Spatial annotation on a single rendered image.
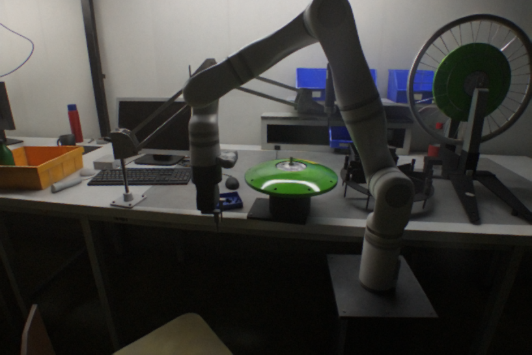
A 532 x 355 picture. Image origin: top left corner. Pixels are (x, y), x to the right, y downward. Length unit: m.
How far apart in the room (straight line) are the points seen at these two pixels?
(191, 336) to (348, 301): 0.50
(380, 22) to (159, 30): 1.33
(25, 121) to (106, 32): 1.01
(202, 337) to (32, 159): 1.31
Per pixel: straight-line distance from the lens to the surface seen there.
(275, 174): 0.91
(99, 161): 1.64
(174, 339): 1.07
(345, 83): 0.63
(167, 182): 1.33
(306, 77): 1.80
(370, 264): 0.82
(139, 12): 2.12
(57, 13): 2.48
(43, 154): 1.86
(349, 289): 0.87
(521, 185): 1.70
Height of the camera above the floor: 1.42
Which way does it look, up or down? 18 degrees down
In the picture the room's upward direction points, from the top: straight up
